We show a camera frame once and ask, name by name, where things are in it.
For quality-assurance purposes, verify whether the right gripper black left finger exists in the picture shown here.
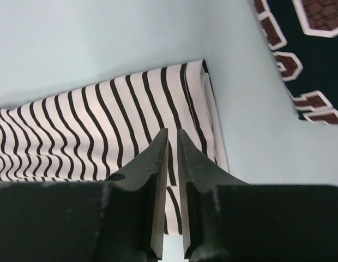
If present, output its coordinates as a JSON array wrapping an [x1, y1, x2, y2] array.
[[0, 129, 168, 261]]

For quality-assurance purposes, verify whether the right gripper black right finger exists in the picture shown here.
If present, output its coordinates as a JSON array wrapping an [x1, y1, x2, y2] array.
[[177, 129, 338, 261]]

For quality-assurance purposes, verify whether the thin striped white tank top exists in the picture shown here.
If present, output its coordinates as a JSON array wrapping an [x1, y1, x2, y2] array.
[[0, 59, 228, 235]]

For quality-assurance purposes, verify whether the navy tank top red trim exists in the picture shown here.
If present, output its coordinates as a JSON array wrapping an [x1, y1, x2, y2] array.
[[252, 0, 338, 125]]

